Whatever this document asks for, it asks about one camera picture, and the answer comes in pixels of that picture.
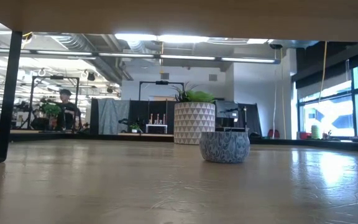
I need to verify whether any black background rig frame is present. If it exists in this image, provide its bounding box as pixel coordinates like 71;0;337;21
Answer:
29;75;81;131
138;80;186;102

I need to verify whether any person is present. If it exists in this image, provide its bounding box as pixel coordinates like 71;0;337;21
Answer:
57;88;82;131

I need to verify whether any bright ceiling light panel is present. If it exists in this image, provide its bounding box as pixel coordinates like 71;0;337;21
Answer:
113;32;211;44

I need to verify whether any yellow hanging cable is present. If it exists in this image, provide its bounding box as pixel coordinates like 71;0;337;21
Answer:
279;46;287;140
320;40;328;94

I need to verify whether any white background rack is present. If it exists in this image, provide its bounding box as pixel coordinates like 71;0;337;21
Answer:
145;112;169;135

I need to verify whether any long ceiling light bar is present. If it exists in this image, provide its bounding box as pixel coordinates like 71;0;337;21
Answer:
0;47;282;65

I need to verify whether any blue patterned ceramic candle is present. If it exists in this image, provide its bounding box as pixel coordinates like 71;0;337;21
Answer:
199;131;251;164

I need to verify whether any dark background monitor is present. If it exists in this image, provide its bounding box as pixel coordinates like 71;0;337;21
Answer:
214;100;239;128

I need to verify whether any grey hanging cloth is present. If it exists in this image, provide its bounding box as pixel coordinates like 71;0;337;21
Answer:
96;98;131;136

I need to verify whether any raised wooden platform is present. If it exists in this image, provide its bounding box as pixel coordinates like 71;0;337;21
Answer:
0;0;358;43

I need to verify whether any pale green cylinder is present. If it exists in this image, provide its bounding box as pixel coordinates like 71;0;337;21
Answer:
310;123;321;140

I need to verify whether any succulent in white patterned pot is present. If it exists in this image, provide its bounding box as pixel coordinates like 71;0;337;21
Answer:
171;82;217;146

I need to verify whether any silver ceiling air duct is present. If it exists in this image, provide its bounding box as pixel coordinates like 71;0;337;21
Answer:
50;33;134;85

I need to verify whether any black cloth partition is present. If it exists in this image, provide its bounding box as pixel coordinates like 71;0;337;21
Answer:
90;98;262;138

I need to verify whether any potted green background plant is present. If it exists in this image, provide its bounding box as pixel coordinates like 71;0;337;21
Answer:
39;101;62;129

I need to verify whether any large window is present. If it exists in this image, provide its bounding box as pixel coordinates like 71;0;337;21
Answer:
296;57;358;138

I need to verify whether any black platform support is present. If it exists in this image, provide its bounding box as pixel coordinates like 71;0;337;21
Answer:
0;30;24;167

